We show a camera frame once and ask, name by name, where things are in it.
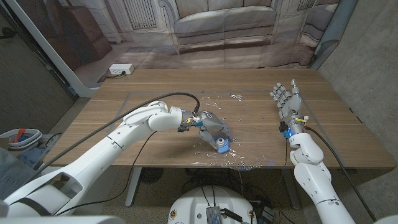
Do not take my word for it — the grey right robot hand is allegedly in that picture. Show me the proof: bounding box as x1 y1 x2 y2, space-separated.
269 78 309 135

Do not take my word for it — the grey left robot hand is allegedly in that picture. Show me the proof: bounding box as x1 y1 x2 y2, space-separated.
181 109 233 147

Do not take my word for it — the clear cellophane sheet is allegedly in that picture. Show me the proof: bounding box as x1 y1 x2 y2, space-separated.
191 92 272 172

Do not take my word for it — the small blue toy camera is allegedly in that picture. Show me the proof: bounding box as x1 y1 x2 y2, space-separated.
215 136 231 155

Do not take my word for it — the white robot torso base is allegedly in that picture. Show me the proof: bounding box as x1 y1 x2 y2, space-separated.
167 185 258 224

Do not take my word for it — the grey table leg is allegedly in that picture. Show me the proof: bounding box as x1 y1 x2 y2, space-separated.
281 167 301 211

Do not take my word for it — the blue-grey rolled backdrop edge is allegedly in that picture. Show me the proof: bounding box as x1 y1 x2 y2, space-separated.
309 0 358 70

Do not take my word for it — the grey finned electronics box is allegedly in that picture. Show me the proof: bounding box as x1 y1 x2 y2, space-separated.
206 205 222 224

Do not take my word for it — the printed sofa room backdrop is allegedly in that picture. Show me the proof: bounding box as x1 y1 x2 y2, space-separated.
15 0 343 88

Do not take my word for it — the white power strip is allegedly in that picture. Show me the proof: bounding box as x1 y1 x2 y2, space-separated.
108 63 135 76

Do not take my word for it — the white plastic bucket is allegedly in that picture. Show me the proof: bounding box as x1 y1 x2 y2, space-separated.
0 128 43 151

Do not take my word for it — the person in blue jeans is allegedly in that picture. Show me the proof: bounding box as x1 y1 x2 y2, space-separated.
0 146 47 202

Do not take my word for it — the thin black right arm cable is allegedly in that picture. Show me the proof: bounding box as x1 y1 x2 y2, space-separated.
281 136 289 175

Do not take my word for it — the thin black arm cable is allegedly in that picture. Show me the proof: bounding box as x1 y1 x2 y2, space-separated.
281 136 289 175
55 130 158 217

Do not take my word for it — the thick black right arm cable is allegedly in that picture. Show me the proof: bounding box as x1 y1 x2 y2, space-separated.
305 125 377 222

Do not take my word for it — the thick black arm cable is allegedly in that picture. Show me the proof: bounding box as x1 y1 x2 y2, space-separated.
18 91 201 187
305 125 377 222

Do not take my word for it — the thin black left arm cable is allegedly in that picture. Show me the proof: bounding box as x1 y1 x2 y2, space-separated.
55 130 158 217

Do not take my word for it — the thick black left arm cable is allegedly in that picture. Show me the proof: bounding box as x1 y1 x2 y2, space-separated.
18 91 201 187

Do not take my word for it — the white backdrop frame pole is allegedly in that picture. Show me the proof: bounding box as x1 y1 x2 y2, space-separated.
5 0 101 98

